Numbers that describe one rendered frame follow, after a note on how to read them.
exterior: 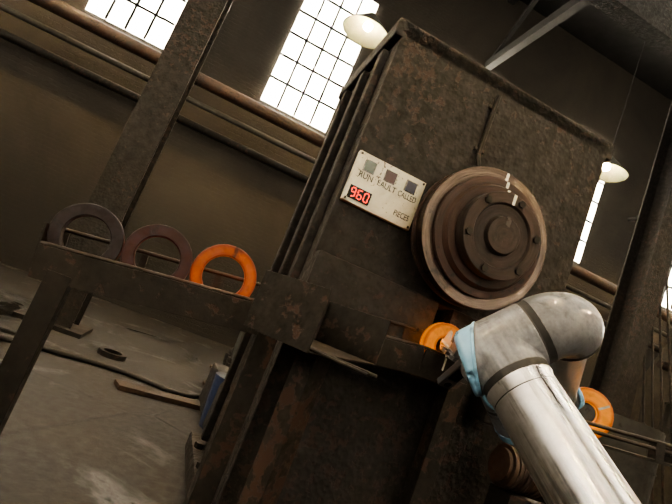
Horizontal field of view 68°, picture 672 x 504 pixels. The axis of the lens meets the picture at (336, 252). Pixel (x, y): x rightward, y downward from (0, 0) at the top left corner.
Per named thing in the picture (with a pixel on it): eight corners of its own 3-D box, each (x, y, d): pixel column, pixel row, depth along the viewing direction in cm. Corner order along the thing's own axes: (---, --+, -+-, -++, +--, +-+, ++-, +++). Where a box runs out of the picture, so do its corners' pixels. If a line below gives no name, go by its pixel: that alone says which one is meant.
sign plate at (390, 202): (339, 199, 165) (358, 150, 168) (406, 231, 172) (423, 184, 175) (341, 198, 163) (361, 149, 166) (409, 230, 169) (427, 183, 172)
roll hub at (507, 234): (442, 260, 154) (472, 178, 159) (515, 294, 161) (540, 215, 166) (452, 259, 149) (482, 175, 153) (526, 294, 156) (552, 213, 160)
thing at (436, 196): (392, 276, 160) (440, 146, 167) (509, 329, 172) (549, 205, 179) (400, 276, 154) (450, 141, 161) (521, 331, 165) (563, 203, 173)
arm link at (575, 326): (584, 258, 84) (563, 375, 139) (516, 290, 85) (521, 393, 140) (629, 314, 78) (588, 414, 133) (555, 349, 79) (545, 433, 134)
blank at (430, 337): (422, 318, 161) (427, 318, 158) (464, 326, 165) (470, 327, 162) (414, 366, 159) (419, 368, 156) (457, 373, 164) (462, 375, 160)
